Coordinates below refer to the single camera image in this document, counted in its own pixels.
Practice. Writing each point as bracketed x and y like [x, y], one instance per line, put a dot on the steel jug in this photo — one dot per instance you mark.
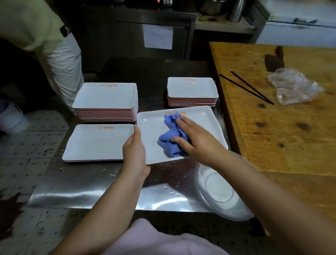
[236, 10]

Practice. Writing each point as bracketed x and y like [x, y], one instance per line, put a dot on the person's left hand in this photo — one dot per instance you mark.
[135, 157]

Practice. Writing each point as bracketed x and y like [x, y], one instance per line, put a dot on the person's right forearm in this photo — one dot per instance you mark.
[275, 205]

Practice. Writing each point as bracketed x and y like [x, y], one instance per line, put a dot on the white chest freezer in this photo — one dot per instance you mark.
[294, 34]

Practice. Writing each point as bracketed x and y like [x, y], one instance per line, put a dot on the stainless steel cabinet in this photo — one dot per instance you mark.
[105, 39]

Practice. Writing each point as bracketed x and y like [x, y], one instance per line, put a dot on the clear glass bowl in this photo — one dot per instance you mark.
[218, 189]

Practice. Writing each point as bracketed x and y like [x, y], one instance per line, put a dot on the black induction cooker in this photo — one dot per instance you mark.
[165, 2]

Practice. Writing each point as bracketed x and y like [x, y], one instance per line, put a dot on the black chopstick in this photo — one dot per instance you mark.
[252, 87]
[245, 89]

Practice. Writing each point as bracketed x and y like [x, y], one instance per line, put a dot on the blue cloth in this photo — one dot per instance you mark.
[168, 147]

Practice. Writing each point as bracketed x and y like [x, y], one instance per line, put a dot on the person's left forearm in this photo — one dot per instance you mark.
[105, 220]

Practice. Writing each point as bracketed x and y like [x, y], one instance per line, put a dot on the white paper sheet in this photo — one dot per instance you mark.
[157, 37]

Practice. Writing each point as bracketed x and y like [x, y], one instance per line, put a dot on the stack of white plates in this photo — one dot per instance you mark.
[105, 96]
[191, 88]

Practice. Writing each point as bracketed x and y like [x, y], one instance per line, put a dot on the steel work table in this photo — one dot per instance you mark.
[78, 184]

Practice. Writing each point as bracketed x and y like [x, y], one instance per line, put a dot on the white rectangular plate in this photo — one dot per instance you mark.
[97, 142]
[149, 126]

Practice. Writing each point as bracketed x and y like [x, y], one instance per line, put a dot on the wooden table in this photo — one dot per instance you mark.
[288, 144]

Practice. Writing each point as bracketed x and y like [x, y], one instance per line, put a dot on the white plastic bucket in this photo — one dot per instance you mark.
[11, 119]

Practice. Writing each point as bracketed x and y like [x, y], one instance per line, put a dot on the person's right hand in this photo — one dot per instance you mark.
[204, 147]

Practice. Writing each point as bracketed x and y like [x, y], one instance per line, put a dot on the black smartphone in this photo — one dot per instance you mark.
[64, 31]

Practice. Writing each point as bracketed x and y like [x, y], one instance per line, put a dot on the crumpled clear plastic bag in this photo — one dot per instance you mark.
[294, 86]

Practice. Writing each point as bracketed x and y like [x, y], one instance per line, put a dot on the beige side counter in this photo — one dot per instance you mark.
[223, 26]

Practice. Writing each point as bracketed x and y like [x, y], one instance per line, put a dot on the steel basin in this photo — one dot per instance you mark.
[212, 7]

